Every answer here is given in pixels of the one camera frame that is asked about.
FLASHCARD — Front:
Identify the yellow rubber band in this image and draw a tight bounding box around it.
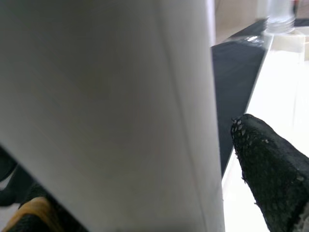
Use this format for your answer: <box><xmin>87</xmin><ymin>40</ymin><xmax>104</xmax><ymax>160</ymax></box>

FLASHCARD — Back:
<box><xmin>1</xmin><ymin>196</ymin><xmax>64</xmax><ymax>232</ymax></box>

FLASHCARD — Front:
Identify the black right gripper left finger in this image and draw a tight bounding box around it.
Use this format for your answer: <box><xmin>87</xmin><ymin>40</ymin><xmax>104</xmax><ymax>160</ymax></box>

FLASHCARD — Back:
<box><xmin>0</xmin><ymin>185</ymin><xmax>89</xmax><ymax>232</ymax></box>

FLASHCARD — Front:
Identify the white plastic table top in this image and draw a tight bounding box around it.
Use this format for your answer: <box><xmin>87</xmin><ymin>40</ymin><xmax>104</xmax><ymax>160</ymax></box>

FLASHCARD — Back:
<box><xmin>221</xmin><ymin>31</ymin><xmax>309</xmax><ymax>232</ymax></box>

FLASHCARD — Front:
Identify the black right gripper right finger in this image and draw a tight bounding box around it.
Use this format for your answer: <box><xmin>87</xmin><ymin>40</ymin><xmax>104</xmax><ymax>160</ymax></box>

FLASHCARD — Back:
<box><xmin>230</xmin><ymin>113</ymin><xmax>309</xmax><ymax>232</ymax></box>

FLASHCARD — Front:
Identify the white plastic table leg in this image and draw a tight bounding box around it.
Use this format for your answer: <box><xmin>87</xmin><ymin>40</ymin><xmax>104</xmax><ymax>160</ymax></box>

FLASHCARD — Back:
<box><xmin>0</xmin><ymin>0</ymin><xmax>225</xmax><ymax>232</ymax></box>
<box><xmin>264</xmin><ymin>0</ymin><xmax>295</xmax><ymax>36</ymax></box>

